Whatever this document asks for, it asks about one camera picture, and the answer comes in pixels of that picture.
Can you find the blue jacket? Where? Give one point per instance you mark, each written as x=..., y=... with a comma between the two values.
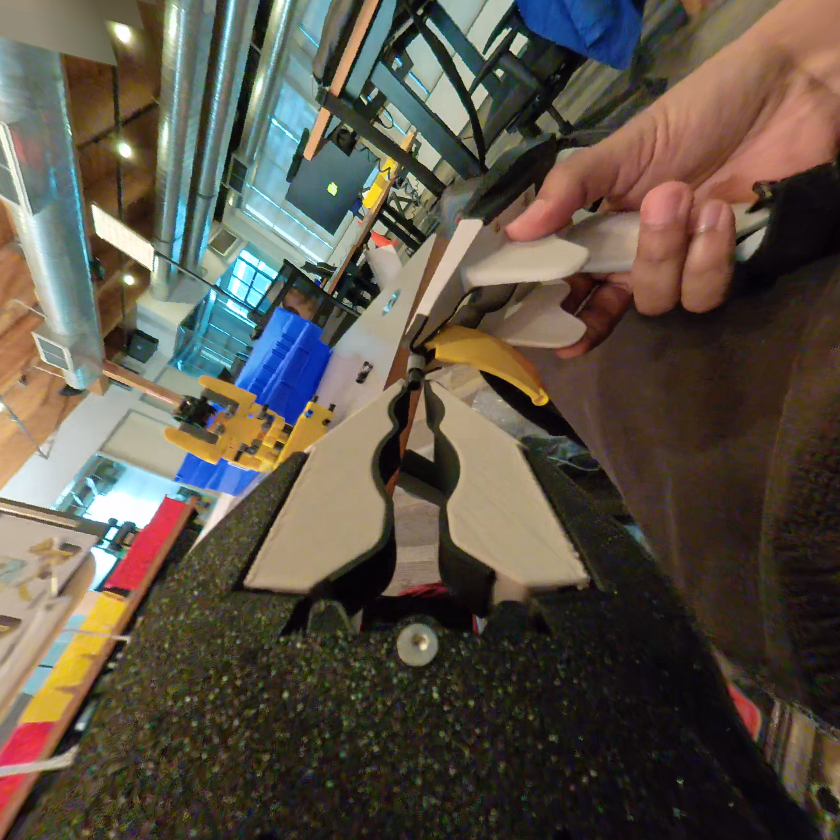
x=577, y=26

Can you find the blue storage bin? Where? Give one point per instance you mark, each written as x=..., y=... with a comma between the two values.
x=289, y=354

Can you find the yellow curved toy panel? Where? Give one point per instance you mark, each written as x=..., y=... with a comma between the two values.
x=485, y=358

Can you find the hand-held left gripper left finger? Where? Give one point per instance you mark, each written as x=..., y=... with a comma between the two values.
x=315, y=512

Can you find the red yellow desk divider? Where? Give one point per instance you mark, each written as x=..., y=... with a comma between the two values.
x=131, y=551

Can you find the person's dark clothing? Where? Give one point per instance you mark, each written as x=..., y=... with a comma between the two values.
x=689, y=459

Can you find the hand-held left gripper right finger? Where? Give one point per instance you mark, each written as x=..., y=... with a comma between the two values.
x=505, y=512

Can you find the person's right hand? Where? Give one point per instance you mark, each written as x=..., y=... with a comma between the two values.
x=689, y=131

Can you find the toy building instruction booklet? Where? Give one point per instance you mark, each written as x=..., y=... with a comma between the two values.
x=33, y=577

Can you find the black monitor with yellow sticker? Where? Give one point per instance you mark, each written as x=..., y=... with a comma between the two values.
x=328, y=184

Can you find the yellow toy brick vehicle model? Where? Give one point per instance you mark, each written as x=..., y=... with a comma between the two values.
x=249, y=426

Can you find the metal ventilation ducts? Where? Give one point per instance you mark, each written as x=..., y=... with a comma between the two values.
x=46, y=197

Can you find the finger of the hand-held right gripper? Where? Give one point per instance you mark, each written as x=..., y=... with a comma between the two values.
x=446, y=275

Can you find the black desk with wooden top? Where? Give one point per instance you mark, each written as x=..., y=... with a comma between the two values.
x=407, y=85

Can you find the ceiling light panel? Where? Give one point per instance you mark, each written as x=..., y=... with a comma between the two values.
x=121, y=236

